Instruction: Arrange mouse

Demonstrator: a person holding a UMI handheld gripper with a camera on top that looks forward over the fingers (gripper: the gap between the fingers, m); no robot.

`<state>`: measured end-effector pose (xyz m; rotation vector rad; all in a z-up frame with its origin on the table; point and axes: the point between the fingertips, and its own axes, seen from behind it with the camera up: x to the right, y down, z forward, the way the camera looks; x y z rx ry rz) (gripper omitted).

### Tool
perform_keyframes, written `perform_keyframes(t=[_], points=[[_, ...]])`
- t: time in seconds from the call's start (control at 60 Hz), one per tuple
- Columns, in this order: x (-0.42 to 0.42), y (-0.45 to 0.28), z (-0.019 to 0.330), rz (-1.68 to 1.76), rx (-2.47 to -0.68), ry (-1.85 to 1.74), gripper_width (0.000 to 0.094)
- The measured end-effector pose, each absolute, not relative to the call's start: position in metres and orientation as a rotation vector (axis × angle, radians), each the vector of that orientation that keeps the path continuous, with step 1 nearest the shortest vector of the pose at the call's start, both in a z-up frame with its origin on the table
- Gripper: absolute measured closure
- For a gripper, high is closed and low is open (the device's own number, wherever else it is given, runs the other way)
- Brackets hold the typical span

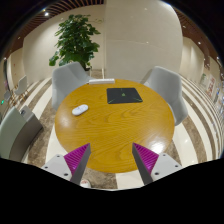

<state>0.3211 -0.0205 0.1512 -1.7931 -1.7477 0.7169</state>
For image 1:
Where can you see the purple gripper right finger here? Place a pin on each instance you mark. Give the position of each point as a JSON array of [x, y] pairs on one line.
[[153, 166]]

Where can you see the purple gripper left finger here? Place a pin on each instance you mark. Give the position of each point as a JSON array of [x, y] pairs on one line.
[[70, 166]]

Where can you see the white computer mouse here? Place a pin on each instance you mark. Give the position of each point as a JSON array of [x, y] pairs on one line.
[[80, 109]]

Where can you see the black mouse pad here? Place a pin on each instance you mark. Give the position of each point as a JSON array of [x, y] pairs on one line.
[[122, 95]]

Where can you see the round wooden table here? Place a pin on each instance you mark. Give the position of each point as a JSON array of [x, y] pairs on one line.
[[112, 129]]

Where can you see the grey-green armchair near left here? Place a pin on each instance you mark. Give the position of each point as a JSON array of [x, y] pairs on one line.
[[17, 131]]

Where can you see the grey chair right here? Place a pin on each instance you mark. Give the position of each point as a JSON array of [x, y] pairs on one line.
[[168, 85]]

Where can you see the grey chair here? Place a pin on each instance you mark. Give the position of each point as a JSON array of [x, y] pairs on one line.
[[66, 79], [168, 85], [22, 86]]

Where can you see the white keyboard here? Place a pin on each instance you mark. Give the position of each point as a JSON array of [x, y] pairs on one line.
[[101, 81]]

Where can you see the grey chair far left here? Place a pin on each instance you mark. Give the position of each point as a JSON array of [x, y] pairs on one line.
[[22, 86]]

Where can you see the large green potted plant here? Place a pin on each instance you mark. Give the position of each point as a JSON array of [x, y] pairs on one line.
[[74, 42]]

